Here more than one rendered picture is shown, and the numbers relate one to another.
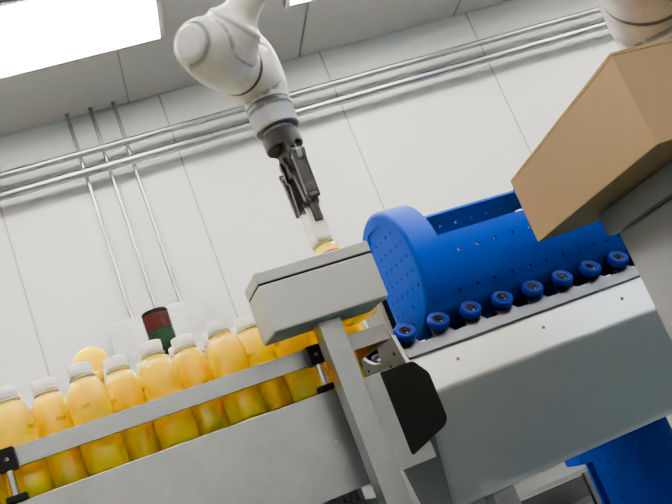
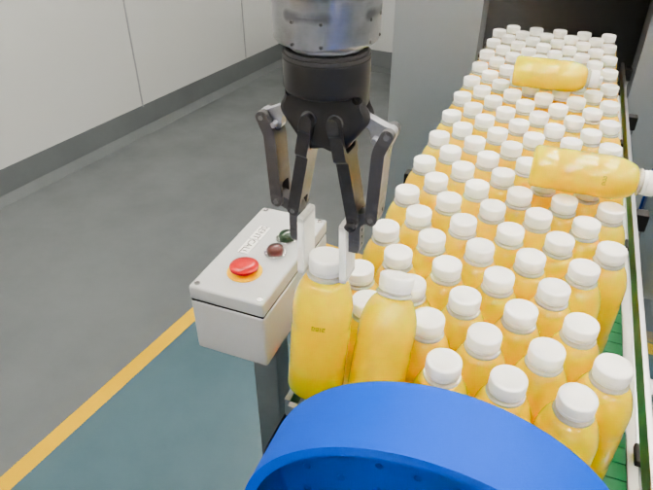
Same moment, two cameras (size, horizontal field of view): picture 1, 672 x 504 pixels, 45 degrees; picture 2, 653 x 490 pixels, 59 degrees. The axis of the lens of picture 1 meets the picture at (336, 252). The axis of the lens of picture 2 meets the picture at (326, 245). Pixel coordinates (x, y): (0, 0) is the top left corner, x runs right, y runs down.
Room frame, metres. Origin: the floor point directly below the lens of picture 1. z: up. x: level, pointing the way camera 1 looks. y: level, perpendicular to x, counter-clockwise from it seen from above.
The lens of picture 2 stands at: (1.78, -0.35, 1.53)
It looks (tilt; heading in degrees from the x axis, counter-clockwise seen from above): 34 degrees down; 132
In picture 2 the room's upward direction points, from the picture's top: straight up
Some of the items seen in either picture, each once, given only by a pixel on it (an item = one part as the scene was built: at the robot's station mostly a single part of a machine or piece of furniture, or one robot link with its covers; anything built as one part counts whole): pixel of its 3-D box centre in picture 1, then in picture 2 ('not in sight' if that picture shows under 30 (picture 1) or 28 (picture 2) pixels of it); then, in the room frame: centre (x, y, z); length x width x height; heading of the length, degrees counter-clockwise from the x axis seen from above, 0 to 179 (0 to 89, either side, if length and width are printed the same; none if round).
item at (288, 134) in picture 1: (287, 153); (326, 96); (1.45, 0.02, 1.35); 0.08 x 0.07 x 0.09; 20
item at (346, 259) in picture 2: (313, 230); (347, 248); (1.47, 0.03, 1.20); 0.03 x 0.01 x 0.07; 110
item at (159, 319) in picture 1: (157, 322); not in sight; (1.84, 0.45, 1.23); 0.06 x 0.06 x 0.04
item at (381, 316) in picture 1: (385, 331); not in sight; (1.64, -0.03, 0.99); 0.10 x 0.02 x 0.12; 21
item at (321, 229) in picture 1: (318, 222); (306, 239); (1.43, 0.01, 1.20); 0.03 x 0.01 x 0.07; 110
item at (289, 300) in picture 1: (315, 292); (264, 279); (1.30, 0.06, 1.05); 0.20 x 0.10 x 0.10; 111
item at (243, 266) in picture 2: not in sight; (244, 267); (1.32, 0.01, 1.11); 0.04 x 0.04 x 0.01
